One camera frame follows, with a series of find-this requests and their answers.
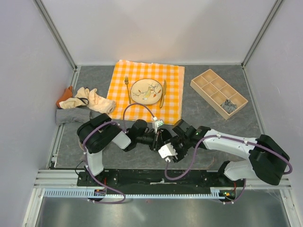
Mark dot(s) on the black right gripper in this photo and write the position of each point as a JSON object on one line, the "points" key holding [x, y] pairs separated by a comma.
{"points": [[181, 155]]}

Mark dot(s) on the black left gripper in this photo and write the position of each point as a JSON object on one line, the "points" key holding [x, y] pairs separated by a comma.
{"points": [[157, 142]]}

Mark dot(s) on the grey striped underwear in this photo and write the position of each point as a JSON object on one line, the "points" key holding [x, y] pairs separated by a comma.
{"points": [[228, 106]]}

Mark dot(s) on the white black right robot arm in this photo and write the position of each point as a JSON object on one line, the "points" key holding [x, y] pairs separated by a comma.
{"points": [[262, 157]]}

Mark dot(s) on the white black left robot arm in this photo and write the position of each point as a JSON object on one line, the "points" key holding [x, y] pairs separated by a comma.
{"points": [[99, 132]]}

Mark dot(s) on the gold table knife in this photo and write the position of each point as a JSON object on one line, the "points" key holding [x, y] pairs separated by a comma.
{"points": [[163, 94]]}

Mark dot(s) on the bird pattern ceramic plate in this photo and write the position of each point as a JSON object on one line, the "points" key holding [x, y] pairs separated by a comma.
{"points": [[146, 91]]}

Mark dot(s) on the orange checkered tablecloth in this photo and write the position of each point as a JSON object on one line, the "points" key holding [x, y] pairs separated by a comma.
{"points": [[172, 107]]}

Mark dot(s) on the wooden compartment tray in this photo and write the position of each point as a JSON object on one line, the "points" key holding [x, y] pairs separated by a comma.
{"points": [[215, 90]]}

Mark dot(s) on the gold fork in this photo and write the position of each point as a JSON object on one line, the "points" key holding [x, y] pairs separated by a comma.
{"points": [[127, 87]]}

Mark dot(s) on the cream cloth garment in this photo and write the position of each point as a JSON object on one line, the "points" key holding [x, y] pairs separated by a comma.
{"points": [[90, 99]]}

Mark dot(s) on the grey striped garment pile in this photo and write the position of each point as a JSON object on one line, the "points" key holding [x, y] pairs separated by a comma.
{"points": [[81, 115]]}

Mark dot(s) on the orange cloth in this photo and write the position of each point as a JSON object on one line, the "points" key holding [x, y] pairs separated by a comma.
{"points": [[66, 95]]}

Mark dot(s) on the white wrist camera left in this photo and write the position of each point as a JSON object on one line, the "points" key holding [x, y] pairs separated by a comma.
{"points": [[157, 123]]}

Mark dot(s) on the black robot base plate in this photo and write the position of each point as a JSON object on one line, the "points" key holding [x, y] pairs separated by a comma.
{"points": [[154, 182]]}

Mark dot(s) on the white cable duct strip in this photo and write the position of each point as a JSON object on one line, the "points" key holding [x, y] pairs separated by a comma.
{"points": [[93, 194]]}

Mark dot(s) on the grey aluminium frame post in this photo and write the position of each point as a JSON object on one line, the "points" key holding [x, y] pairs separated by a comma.
{"points": [[270, 17]]}

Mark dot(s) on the left aluminium frame post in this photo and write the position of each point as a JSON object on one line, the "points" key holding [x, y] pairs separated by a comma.
{"points": [[55, 32]]}

